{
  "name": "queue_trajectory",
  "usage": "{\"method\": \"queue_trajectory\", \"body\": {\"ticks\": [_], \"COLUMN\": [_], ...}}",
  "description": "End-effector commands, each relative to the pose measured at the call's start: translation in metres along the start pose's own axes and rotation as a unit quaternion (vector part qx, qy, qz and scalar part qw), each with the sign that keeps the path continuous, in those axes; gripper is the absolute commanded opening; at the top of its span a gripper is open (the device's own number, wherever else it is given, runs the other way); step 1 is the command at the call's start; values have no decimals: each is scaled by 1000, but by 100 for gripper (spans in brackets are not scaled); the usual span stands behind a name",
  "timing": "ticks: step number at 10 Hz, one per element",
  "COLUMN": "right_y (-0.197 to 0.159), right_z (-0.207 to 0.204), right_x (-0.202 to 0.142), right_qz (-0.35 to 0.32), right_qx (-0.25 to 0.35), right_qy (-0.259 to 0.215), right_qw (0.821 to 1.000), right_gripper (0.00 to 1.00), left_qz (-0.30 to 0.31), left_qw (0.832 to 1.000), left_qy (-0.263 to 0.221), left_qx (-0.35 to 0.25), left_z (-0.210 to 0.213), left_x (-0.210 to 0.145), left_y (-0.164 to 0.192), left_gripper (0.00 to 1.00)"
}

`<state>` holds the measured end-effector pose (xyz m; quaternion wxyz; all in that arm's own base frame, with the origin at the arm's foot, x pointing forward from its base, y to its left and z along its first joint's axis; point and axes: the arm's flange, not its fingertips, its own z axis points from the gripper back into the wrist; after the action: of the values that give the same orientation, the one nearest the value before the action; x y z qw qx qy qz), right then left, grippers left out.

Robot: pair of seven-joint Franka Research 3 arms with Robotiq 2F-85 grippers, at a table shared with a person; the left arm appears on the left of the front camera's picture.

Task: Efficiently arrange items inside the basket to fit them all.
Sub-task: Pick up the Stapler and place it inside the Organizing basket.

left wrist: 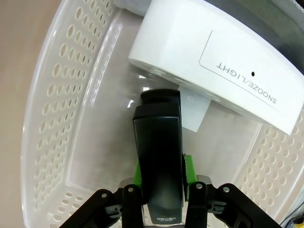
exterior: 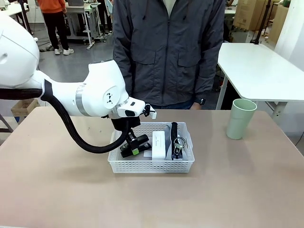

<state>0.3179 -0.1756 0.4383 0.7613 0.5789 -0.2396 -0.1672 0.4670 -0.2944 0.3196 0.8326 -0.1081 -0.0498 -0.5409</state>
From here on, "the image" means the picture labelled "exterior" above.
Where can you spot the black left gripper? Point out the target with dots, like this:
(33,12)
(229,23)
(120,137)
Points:
(126,124)

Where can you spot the black stapler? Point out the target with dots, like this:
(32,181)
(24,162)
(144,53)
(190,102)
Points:
(142,145)

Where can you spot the white rectangular box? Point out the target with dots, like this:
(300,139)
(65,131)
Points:
(158,147)

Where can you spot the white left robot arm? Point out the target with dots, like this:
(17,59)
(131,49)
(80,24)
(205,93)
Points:
(47,78)

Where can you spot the white perforated plastic basket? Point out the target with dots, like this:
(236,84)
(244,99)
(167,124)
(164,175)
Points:
(152,166)

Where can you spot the person's left hand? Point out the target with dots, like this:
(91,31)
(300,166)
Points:
(196,107)

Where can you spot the white paper label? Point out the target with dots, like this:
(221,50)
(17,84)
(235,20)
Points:
(147,154)

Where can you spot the black wrist watch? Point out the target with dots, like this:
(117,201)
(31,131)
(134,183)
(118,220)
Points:
(200,101)

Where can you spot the person in grey jacket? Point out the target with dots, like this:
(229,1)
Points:
(171,54)

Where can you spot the pale green plastic cup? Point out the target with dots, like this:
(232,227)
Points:
(241,118)

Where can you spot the small wooden crate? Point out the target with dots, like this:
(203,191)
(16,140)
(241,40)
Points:
(23,108)

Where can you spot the person in dark trousers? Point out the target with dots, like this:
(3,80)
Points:
(104,16)

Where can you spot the white framed workbench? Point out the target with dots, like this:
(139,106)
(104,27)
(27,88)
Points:
(80,14)

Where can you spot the large white side table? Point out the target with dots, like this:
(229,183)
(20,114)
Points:
(256,71)

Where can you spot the person in orange top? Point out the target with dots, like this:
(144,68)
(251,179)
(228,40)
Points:
(54,21)

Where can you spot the black tripod pole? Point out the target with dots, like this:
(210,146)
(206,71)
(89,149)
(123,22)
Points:
(26,16)

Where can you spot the brown cardboard box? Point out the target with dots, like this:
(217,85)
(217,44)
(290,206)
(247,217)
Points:
(249,14)

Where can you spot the black stand pole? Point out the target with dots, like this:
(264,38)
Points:
(262,21)

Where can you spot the white wall panel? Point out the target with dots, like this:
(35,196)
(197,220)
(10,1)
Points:
(291,31)

